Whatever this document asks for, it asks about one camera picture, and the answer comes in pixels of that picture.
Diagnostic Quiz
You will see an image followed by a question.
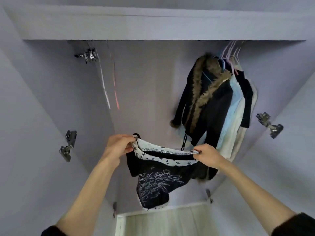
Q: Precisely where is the person's left forearm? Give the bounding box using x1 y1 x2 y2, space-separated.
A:
55 157 121 236

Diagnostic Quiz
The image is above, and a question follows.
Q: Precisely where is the grey wooden wardrobe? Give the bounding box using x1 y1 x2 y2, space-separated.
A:
0 0 315 236

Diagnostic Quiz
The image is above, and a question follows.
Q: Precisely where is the person's black left sleeve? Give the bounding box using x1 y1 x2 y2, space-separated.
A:
41 225 68 236

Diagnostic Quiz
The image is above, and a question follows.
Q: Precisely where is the cream printed t-shirt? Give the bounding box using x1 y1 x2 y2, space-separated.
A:
224 76 253 163

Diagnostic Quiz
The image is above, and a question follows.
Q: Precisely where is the light blue knit sweater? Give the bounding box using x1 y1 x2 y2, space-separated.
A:
194 73 245 160

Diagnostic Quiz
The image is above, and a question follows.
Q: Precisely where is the black fur-trimmed jacket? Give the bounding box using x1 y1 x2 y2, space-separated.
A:
170 53 235 183
126 133 220 211

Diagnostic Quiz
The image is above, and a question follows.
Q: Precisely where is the lilac pink wire hanger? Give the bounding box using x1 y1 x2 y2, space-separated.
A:
225 42 240 72

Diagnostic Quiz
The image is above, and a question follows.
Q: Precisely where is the black garment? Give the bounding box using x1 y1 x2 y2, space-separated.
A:
240 71 255 129

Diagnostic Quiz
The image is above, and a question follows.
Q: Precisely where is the person's right forearm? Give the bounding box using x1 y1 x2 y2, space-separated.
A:
219 161 297 235

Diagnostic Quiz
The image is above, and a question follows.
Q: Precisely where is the pink white-hooked wire hanger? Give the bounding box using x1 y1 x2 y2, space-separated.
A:
111 60 121 111

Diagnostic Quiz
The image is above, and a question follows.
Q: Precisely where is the person's black sleeve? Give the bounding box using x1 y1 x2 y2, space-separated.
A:
41 225 68 236
272 212 315 236

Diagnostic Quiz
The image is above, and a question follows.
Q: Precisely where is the person's right hand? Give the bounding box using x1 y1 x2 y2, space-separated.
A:
192 143 229 171

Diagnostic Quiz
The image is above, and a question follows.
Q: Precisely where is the grey wardrobe shelf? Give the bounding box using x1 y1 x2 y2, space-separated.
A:
4 4 315 43

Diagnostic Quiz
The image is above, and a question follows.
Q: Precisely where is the person's black right sleeve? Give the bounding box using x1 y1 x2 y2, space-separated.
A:
272 212 315 236

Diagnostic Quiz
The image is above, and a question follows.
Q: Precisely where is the metal clip hanger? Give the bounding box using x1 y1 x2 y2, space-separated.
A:
74 48 99 64

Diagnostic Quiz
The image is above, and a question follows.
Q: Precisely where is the white wire hanger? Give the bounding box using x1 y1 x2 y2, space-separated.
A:
236 43 245 64
95 59 112 111

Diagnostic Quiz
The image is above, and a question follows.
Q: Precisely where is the person's left hand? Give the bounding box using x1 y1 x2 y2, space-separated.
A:
100 133 138 168

